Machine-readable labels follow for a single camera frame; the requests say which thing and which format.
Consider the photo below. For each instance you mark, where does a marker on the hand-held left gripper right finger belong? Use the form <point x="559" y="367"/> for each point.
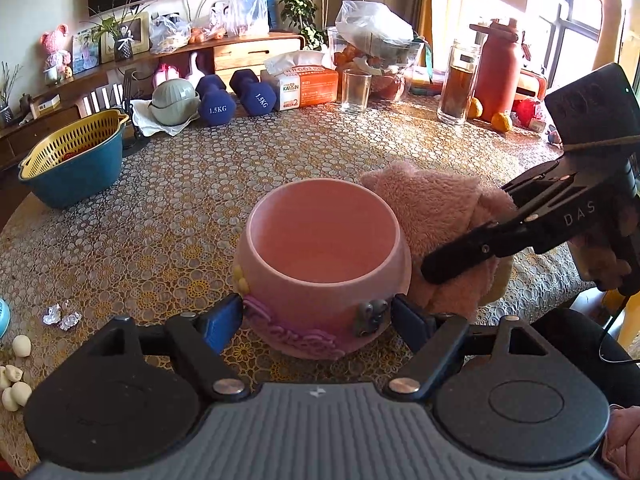
<point x="406" y="321"/>

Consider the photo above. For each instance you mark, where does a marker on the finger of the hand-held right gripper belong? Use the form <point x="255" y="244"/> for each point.
<point x="460" y="255"/>
<point x="542" y="177"/>

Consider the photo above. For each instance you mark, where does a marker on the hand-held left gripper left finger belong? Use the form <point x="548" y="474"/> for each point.
<point x="226" y="321"/>

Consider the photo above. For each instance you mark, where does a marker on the pink plush towel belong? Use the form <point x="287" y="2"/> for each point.
<point x="425" y="210"/>

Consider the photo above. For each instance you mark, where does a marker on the pink ceramic bowl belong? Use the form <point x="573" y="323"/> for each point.
<point x="320" y="240"/>

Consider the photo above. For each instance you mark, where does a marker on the red snack packet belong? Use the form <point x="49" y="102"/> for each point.
<point x="530" y="115"/>

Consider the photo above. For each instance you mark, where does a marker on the small orange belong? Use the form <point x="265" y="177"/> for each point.
<point x="475" y="108"/>
<point x="501" y="122"/>

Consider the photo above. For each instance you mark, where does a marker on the yellow giraffe toy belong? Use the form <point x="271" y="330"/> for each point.
<point x="607" y="15"/>

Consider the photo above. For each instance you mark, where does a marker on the red thermos bottle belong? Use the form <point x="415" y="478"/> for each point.
<point x="497" y="75"/>

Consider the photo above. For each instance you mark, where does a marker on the glass tea bottle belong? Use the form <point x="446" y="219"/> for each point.
<point x="457" y="90"/>

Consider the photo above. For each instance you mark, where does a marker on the crumpled foil wrapper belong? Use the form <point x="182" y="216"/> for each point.
<point x="70" y="320"/>
<point x="52" y="314"/>

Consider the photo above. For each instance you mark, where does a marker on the glass fruit bowl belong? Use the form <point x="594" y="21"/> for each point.
<point x="385" y="75"/>

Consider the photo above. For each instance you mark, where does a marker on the clear drinking glass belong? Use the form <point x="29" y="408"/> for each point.
<point x="356" y="92"/>

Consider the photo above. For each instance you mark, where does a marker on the white garlic clove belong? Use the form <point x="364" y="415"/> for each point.
<point x="13" y="373"/>
<point x="21" y="346"/>
<point x="17" y="395"/>

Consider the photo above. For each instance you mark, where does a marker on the white cloth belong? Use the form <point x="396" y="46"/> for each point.
<point x="150" y="122"/>

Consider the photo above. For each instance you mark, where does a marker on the blue basin with yellow colander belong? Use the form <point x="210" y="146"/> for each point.
<point x="75" y="170"/>

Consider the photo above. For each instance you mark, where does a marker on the blue dumbbell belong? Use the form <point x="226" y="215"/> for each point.
<point x="216" y="105"/>
<point x="257" y="92"/>

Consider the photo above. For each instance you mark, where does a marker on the light blue round object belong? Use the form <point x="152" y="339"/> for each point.
<point x="3" y="317"/>

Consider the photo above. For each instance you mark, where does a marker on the grey-green ceramic pot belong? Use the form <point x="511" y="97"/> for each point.
<point x="175" y="102"/>

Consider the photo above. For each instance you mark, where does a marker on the orange tissue box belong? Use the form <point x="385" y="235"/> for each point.
<point x="310" y="87"/>

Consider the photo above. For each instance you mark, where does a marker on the person's pink clothing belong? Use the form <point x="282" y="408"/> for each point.
<point x="625" y="440"/>

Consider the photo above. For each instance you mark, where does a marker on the white swan figurine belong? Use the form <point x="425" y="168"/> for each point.
<point x="195" y="72"/>

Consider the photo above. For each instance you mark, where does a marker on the dark dining chair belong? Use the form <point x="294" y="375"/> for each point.
<point x="105" y="97"/>

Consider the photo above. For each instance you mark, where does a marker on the wooden sideboard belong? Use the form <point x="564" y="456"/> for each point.
<point x="245" y="52"/>

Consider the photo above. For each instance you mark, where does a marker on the clear knotted plastic bag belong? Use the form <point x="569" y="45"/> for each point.
<point x="170" y="35"/>

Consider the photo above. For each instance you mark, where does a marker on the small vase with twigs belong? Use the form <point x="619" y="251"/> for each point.
<point x="123" y="47"/>

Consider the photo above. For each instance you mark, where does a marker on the green potted plant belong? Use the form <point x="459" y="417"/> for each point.
<point x="300" y="7"/>

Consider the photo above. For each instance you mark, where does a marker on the small photo card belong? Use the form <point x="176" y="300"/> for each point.
<point x="86" y="52"/>

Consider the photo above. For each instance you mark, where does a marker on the dried lavender pot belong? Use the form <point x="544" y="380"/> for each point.
<point x="6" y="110"/>

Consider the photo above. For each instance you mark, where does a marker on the white plastic bag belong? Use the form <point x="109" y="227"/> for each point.
<point x="247" y="12"/>

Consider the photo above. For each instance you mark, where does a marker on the pink bear toy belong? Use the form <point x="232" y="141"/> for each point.
<point x="56" y="52"/>

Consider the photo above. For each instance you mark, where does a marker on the cream photo frame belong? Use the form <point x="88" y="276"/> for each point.
<point x="127" y="35"/>

